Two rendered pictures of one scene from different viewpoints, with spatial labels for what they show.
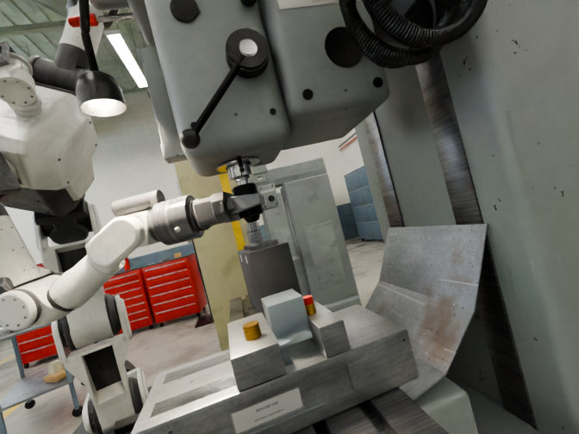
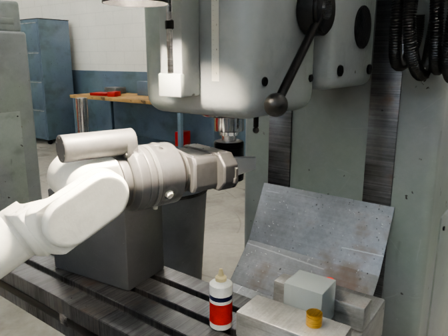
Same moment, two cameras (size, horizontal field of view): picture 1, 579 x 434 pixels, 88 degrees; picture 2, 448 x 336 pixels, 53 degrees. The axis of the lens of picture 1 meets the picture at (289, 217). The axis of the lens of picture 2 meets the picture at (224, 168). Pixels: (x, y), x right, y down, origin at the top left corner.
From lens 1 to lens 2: 0.58 m
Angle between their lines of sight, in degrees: 43
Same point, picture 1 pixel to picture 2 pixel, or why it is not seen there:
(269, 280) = (138, 240)
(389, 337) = (381, 308)
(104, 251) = (74, 225)
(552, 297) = (424, 265)
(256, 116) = (301, 81)
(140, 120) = not seen: outside the picture
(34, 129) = not seen: outside the picture
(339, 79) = (355, 59)
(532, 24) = not seen: outside the picture
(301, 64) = (341, 36)
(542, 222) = (433, 214)
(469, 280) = (375, 251)
